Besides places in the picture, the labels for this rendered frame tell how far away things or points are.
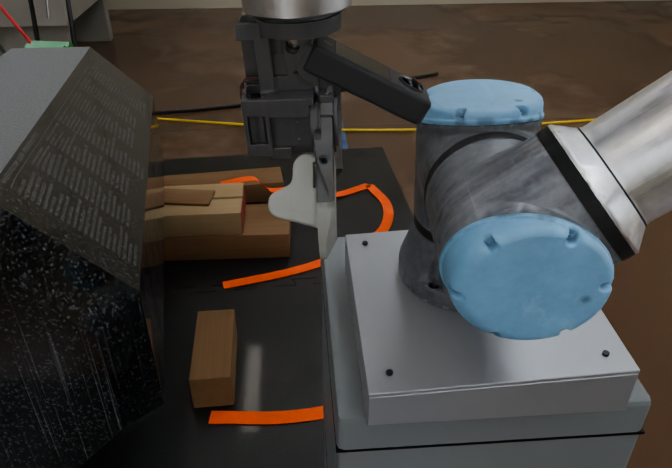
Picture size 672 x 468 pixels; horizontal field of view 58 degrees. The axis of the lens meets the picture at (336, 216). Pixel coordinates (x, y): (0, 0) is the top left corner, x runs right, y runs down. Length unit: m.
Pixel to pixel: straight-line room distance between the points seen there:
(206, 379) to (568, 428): 1.19
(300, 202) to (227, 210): 1.85
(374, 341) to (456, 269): 0.24
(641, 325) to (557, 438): 1.56
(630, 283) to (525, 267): 2.03
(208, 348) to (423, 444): 1.18
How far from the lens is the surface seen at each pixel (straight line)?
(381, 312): 0.82
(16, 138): 1.56
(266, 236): 2.39
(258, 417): 1.86
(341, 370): 0.82
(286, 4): 0.48
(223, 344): 1.92
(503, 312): 0.60
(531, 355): 0.78
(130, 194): 1.63
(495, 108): 0.71
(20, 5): 4.60
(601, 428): 0.89
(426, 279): 0.82
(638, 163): 0.59
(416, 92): 0.53
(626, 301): 2.49
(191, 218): 2.38
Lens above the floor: 1.44
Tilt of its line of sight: 32 degrees down
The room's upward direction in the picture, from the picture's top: straight up
